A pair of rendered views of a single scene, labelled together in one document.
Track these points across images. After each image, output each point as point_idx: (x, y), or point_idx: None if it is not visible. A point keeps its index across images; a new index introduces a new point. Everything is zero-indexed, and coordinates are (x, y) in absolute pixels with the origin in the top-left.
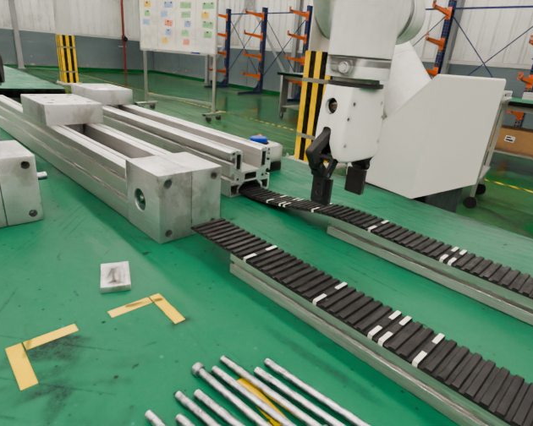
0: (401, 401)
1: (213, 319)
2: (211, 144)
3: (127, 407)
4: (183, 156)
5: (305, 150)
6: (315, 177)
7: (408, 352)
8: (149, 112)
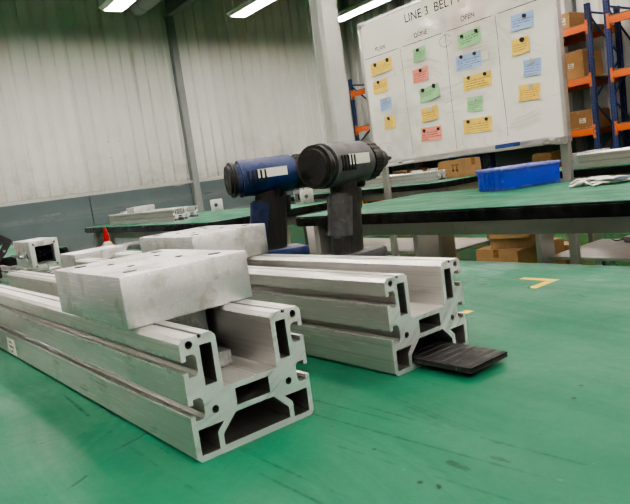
0: None
1: None
2: (29, 271)
3: None
4: (81, 252)
5: (11, 240)
6: None
7: (51, 271)
8: (48, 295)
